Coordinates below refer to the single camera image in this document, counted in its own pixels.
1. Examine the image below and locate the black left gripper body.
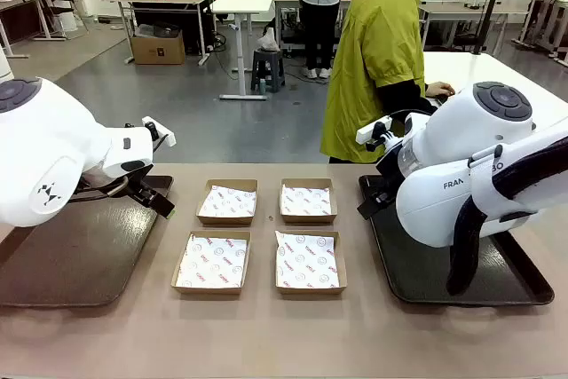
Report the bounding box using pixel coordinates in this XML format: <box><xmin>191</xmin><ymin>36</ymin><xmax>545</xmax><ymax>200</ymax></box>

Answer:
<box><xmin>125</xmin><ymin>173</ymin><xmax>157</xmax><ymax>208</ymax></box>

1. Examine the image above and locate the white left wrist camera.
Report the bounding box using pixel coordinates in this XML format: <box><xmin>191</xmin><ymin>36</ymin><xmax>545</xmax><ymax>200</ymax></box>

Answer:
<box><xmin>141</xmin><ymin>115</ymin><xmax>177</xmax><ymax>149</ymax></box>

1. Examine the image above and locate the white standing desk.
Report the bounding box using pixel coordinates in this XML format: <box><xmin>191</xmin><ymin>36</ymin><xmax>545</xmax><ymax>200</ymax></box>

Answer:
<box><xmin>210</xmin><ymin>0</ymin><xmax>275</xmax><ymax>102</ymax></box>

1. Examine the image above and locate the dark brown serving tray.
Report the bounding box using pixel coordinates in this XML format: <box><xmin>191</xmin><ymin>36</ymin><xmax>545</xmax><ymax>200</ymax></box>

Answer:
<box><xmin>0</xmin><ymin>174</ymin><xmax>174</xmax><ymax>309</ymax></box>

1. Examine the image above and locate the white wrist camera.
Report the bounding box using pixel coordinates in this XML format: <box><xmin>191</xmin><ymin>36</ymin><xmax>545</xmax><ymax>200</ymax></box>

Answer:
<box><xmin>141</xmin><ymin>115</ymin><xmax>177</xmax><ymax>149</ymax></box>
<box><xmin>356</xmin><ymin>115</ymin><xmax>395</xmax><ymax>146</ymax></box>

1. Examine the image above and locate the person's right forearm black sleeve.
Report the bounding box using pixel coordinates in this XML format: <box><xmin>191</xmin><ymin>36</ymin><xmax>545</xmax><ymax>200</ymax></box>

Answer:
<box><xmin>375</xmin><ymin>79</ymin><xmax>434</xmax><ymax>114</ymax></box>

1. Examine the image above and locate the clear plastic bag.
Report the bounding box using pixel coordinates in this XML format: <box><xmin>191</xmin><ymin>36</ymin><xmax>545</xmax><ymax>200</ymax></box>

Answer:
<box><xmin>256</xmin><ymin>27</ymin><xmax>281</xmax><ymax>52</ymax></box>

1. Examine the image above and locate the large cardboard shipping box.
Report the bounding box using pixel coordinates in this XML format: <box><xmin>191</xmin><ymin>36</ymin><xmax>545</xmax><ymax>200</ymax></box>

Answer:
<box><xmin>130</xmin><ymin>30</ymin><xmax>186</xmax><ymax>66</ymax></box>

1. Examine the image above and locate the black serving tray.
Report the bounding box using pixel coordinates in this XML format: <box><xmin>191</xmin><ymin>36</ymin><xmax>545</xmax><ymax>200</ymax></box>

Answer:
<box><xmin>358</xmin><ymin>173</ymin><xmax>556</xmax><ymax>307</ymax></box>

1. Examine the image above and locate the white printed paper liner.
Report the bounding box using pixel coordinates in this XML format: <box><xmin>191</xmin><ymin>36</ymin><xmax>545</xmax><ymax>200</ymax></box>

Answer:
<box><xmin>282</xmin><ymin>183</ymin><xmax>333</xmax><ymax>217</ymax></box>
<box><xmin>176</xmin><ymin>233</ymin><xmax>249</xmax><ymax>288</ymax></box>
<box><xmin>199</xmin><ymin>183</ymin><xmax>257</xmax><ymax>217</ymax></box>
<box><xmin>274</xmin><ymin>231</ymin><xmax>341</xmax><ymax>289</ymax></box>

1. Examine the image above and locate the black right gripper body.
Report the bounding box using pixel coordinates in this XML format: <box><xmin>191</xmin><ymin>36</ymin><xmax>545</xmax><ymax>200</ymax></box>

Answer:
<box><xmin>371</xmin><ymin>164</ymin><xmax>403</xmax><ymax>209</ymax></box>

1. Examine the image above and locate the grey plastic stool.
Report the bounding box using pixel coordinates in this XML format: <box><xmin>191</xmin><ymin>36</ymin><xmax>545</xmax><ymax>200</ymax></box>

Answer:
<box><xmin>250</xmin><ymin>48</ymin><xmax>287</xmax><ymax>94</ymax></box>

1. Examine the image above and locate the grey office chair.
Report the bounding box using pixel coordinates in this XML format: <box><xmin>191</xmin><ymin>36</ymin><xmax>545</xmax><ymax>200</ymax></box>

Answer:
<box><xmin>46</xmin><ymin>0</ymin><xmax>91</xmax><ymax>41</ymax></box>

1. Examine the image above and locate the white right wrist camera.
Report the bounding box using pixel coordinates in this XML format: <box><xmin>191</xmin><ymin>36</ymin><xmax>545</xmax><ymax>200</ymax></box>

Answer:
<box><xmin>356</xmin><ymin>115</ymin><xmax>395</xmax><ymax>146</ymax></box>

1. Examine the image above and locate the black stand pole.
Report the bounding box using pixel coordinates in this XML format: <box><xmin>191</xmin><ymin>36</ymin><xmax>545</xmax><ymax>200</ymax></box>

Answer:
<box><xmin>472</xmin><ymin>0</ymin><xmax>511</xmax><ymax>56</ymax></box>

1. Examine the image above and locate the brown cardboard box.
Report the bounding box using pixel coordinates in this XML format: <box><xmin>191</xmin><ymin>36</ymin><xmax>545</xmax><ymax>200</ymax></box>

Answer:
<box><xmin>273</xmin><ymin>230</ymin><xmax>348</xmax><ymax>296</ymax></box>
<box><xmin>195</xmin><ymin>178</ymin><xmax>259</xmax><ymax>226</ymax></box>
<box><xmin>279</xmin><ymin>178</ymin><xmax>338</xmax><ymax>225</ymax></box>
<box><xmin>170</xmin><ymin>230</ymin><xmax>252</xmax><ymax>296</ymax></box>

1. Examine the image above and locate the person's right hand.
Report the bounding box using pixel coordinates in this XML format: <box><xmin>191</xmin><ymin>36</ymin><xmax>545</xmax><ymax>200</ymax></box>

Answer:
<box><xmin>425</xmin><ymin>81</ymin><xmax>457</xmax><ymax>99</ymax></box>

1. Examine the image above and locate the white table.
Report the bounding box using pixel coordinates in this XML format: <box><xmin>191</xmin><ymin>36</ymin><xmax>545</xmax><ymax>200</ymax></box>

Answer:
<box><xmin>421</xmin><ymin>51</ymin><xmax>568</xmax><ymax>131</ymax></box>

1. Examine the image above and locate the person in green jacket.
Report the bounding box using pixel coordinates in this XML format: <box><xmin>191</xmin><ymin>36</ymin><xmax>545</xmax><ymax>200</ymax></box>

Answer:
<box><xmin>319</xmin><ymin>0</ymin><xmax>427</xmax><ymax>165</ymax></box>

